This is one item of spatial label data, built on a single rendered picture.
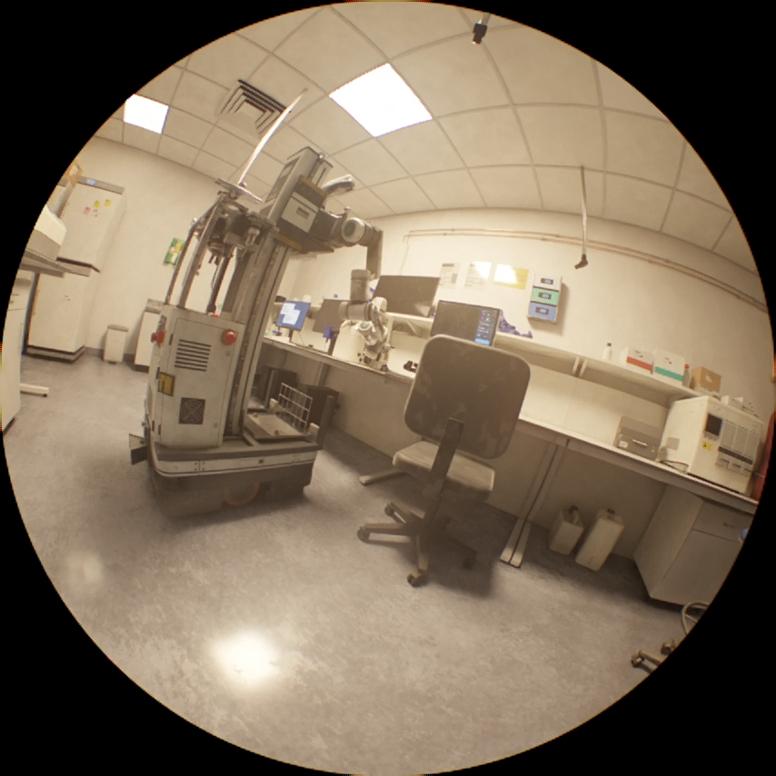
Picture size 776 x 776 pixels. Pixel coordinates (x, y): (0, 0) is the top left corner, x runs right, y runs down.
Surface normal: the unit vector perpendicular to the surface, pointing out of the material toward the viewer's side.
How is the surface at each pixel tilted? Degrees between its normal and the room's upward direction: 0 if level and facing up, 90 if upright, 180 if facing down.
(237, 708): 0
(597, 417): 90
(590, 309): 90
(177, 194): 90
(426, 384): 90
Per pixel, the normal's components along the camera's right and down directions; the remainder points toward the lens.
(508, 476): -0.57, -0.11
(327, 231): 0.50, 0.22
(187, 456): 0.80, 0.28
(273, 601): 0.29, -0.96
